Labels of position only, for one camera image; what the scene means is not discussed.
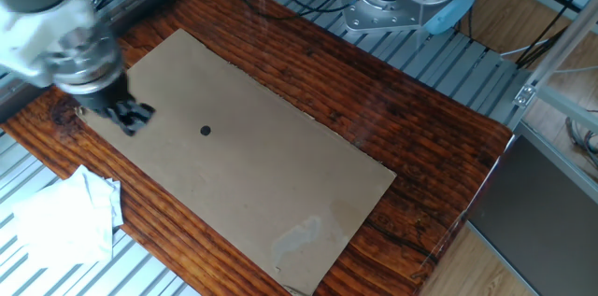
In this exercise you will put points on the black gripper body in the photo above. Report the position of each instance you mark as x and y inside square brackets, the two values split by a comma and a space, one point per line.
[107, 97]

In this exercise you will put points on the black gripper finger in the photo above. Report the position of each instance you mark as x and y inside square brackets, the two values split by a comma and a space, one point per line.
[144, 113]
[123, 121]

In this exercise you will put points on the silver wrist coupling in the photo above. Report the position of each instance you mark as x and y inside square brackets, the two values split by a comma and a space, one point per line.
[89, 62]

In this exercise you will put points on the black round dot marker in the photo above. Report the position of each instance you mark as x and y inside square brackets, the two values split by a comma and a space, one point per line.
[205, 131]

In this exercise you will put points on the brown cardboard sheet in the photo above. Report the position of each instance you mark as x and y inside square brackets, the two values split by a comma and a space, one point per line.
[233, 170]

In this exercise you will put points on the white crumpled cloth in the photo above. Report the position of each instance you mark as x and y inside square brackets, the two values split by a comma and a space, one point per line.
[65, 221]

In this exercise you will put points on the glossy brown wooden board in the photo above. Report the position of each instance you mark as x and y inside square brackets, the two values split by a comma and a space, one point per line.
[327, 76]

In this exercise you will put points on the dark grey flat panel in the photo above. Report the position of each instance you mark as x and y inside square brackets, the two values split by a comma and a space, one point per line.
[537, 221]

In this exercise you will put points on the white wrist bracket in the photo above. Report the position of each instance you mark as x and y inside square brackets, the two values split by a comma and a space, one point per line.
[28, 39]

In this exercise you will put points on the grey aluminium table rail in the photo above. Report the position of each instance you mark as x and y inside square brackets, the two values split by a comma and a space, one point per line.
[140, 2]

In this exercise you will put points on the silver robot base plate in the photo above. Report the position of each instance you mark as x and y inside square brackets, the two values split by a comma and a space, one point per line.
[374, 16]

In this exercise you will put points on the aluminium frame post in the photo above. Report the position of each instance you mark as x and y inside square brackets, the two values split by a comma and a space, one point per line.
[560, 48]

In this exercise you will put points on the aluminium frame beam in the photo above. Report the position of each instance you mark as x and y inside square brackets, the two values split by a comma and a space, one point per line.
[570, 109]

